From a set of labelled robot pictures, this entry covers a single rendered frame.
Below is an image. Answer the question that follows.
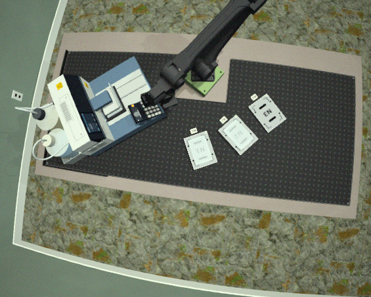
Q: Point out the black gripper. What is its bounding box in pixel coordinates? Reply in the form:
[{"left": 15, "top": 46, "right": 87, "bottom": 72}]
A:
[{"left": 159, "top": 93, "right": 178, "bottom": 110}]

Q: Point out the blue and white plate washer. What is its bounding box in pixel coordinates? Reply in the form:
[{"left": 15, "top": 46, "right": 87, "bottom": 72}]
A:
[{"left": 47, "top": 56, "right": 167, "bottom": 156}]

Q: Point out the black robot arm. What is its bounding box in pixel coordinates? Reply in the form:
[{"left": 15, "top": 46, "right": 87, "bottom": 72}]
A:
[{"left": 141, "top": 0, "right": 267, "bottom": 107}]

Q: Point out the white plastic bottle with dark cap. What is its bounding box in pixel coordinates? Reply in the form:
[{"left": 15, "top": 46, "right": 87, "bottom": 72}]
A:
[{"left": 32, "top": 104, "right": 64, "bottom": 132}]

